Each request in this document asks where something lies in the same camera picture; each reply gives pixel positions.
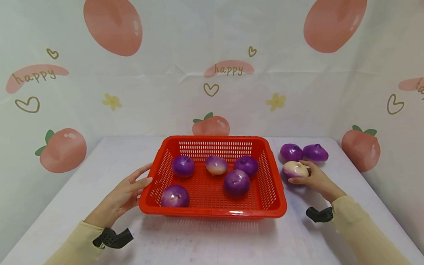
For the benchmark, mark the person's right thumb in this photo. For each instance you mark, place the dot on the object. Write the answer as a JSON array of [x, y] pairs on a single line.
[[296, 180]]

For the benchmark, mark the pale purple white onion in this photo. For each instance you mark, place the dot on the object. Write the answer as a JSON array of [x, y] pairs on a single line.
[[216, 165], [295, 169]]

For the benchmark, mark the person's right hand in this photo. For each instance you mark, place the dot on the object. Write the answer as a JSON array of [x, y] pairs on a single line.
[[319, 180]]

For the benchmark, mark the person's left thumb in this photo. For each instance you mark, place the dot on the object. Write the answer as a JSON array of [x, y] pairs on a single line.
[[140, 171]]

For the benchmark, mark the person's left fingers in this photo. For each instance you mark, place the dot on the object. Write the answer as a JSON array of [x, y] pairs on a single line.
[[135, 199]]

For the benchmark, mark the red plastic basket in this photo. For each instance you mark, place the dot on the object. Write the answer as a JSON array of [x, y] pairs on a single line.
[[208, 197]]

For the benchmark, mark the person's left index finger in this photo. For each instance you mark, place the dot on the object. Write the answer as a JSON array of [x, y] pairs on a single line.
[[144, 183]]

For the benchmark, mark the person's right index finger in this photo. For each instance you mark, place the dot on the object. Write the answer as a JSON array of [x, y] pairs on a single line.
[[307, 166]]

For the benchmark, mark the person's right forearm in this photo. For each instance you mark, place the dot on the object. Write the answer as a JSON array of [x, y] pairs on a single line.
[[364, 236]]

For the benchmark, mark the person's left forearm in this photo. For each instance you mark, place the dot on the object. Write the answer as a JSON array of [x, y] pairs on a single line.
[[65, 259]]

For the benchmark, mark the black wrist band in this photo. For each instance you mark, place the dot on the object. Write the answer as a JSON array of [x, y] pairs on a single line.
[[319, 214], [112, 238]]

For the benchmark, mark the person's left hand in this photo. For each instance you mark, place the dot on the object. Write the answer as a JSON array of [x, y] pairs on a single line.
[[119, 197]]

